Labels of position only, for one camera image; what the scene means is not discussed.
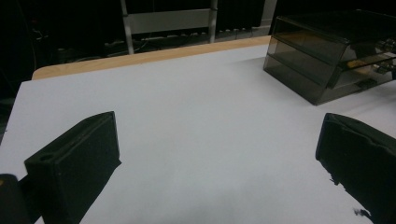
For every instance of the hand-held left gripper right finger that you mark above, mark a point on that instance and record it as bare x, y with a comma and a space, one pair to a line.
361, 161

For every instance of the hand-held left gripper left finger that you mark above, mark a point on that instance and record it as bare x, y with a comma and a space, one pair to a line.
74, 161

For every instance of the smoky acrylic drawer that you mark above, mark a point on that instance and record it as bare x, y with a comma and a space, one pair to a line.
342, 79

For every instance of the smoky acrylic drawer box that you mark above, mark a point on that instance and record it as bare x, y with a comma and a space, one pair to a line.
299, 59

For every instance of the white table sheet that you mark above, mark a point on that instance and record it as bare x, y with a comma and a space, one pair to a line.
202, 109

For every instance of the grey metal stand frame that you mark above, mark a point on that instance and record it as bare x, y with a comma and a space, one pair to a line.
169, 20

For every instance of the grey metal post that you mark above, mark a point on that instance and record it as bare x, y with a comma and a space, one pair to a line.
269, 12

